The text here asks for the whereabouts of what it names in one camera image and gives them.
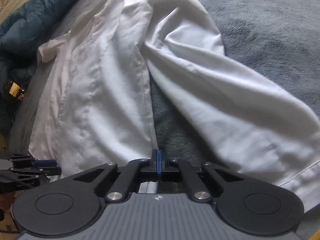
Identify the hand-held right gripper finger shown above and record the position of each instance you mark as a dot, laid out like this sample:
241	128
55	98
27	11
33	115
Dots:
162	166
157	166

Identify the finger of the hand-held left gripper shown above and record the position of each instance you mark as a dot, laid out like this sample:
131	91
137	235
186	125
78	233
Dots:
37	175
43	163

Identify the white shirt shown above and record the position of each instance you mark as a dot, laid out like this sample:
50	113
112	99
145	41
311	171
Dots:
105	92

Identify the dark cloth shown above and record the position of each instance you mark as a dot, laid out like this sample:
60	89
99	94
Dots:
15	65

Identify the teal pillow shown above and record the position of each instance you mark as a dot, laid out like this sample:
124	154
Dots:
37	15

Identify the grey bed blanket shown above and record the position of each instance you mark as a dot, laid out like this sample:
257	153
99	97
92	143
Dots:
262	30

